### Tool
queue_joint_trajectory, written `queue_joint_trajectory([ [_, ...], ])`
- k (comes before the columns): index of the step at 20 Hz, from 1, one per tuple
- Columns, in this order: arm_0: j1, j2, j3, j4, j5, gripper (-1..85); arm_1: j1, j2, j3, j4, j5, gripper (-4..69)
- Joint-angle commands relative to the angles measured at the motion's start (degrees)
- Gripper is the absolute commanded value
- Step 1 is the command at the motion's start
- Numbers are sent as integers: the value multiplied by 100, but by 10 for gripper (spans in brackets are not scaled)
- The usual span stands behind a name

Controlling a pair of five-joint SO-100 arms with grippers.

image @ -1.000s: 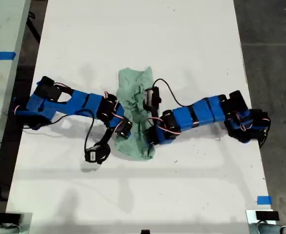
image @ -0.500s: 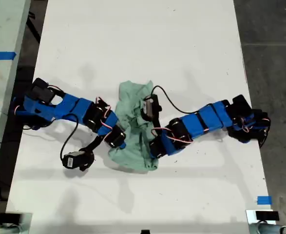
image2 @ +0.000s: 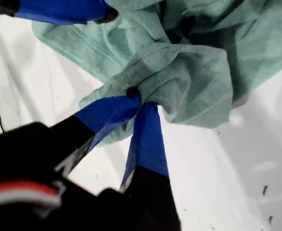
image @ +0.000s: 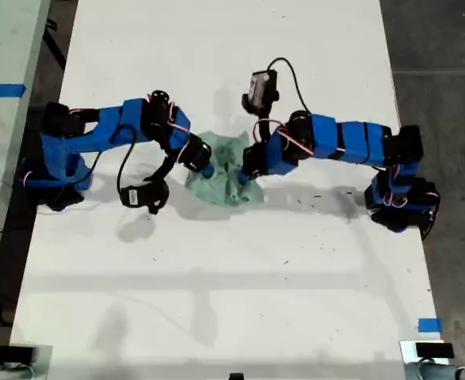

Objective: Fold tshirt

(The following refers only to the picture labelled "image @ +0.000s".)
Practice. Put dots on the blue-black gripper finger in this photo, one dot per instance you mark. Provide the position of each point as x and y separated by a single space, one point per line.
245 177
208 172

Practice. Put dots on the pale green T-shirt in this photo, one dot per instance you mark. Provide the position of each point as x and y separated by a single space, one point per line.
224 186

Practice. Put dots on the blue-black robot arm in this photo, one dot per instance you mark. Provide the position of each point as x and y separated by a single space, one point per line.
109 126
347 138

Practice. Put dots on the black stand leg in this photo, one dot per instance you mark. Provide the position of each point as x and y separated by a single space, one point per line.
56 43

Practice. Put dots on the long blue tape strip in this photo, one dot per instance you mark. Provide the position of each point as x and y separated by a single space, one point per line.
2 90

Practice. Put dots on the pale grey side table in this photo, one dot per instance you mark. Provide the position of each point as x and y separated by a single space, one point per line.
2 59

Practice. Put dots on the square blue tape piece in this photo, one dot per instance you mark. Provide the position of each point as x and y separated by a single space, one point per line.
430 325

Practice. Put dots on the silver metal plate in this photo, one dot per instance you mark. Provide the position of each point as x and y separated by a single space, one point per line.
44 364
407 364

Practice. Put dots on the small black box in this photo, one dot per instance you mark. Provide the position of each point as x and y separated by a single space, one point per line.
16 353
434 350

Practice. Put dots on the grey metal tube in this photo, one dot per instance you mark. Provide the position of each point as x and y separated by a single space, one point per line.
2 374
446 372

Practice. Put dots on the black camera stalk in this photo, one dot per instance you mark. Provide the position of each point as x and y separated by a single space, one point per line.
264 115
165 170

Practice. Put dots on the black camera box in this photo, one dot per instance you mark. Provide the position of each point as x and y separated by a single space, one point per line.
137 196
260 89

